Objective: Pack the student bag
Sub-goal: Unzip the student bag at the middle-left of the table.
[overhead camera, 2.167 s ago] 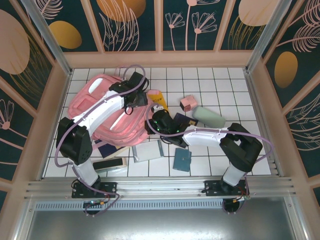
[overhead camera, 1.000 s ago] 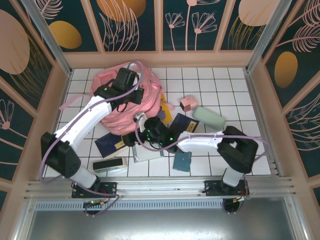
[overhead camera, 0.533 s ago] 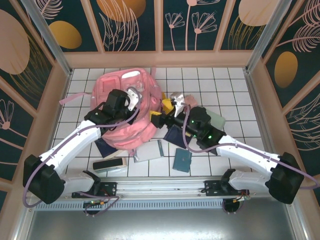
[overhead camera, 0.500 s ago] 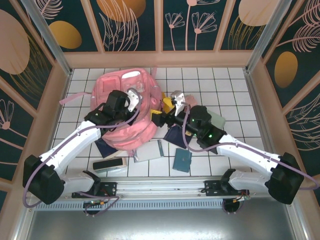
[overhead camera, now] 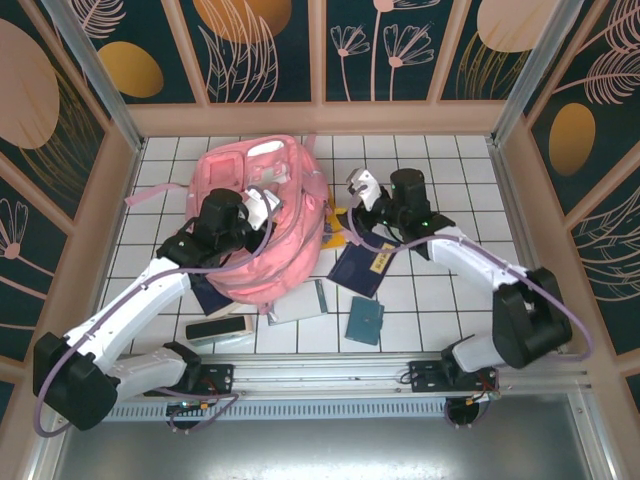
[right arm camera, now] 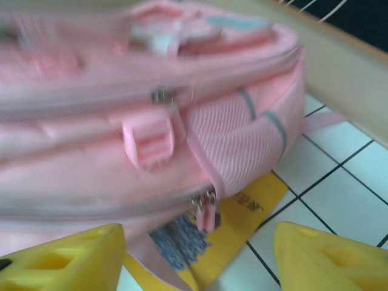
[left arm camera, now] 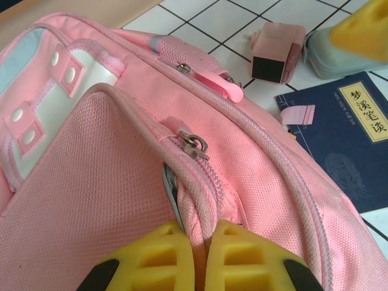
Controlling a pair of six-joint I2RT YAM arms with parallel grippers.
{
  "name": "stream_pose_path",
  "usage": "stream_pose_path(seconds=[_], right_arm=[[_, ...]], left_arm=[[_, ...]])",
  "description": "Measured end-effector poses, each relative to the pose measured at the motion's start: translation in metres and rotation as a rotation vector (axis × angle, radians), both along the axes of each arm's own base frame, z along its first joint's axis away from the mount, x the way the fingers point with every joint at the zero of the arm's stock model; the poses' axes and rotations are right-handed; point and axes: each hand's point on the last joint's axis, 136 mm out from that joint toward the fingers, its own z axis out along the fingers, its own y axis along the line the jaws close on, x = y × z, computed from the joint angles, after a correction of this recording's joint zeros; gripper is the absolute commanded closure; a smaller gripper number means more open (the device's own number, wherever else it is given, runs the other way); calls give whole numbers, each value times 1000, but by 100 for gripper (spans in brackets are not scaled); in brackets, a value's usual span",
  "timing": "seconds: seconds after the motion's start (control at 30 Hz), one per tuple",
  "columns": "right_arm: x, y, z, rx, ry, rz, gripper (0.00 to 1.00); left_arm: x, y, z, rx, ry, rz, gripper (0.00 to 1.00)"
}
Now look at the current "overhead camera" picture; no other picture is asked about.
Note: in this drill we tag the grey notebook teal spine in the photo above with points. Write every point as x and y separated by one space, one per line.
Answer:
300 305

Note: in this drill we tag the grey metal panel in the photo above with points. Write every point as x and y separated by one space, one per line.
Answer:
320 450

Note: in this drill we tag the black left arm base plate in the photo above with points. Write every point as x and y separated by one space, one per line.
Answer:
220 375

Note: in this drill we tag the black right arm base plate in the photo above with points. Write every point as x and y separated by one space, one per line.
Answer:
425 377

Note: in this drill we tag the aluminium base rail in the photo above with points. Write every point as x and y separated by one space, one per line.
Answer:
320 372

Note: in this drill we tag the pink backpack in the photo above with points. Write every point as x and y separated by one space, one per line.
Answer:
295 250

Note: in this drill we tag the teal small book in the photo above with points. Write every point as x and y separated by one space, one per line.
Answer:
364 322

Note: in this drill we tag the slotted metal vent strip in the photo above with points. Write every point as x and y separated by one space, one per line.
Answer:
300 411

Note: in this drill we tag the aluminium frame post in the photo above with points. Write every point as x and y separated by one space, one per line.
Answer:
534 75
96 75

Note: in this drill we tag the yellow book purple pattern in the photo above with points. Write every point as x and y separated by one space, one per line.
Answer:
332 240

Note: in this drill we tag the small circuit board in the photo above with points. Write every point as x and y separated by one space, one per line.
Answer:
187 406

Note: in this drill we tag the aluminium side rail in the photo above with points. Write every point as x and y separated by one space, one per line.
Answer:
514 200

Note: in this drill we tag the navy book long yellow label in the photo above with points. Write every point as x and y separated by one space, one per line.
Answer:
357 272

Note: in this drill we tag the navy book short yellow label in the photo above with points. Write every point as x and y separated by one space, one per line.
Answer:
210 302

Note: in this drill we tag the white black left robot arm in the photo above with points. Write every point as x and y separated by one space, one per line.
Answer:
140 300

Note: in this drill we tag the black cream pencil case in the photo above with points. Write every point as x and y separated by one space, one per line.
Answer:
217 329

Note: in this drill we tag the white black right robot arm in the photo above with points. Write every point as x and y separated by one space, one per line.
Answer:
475 260

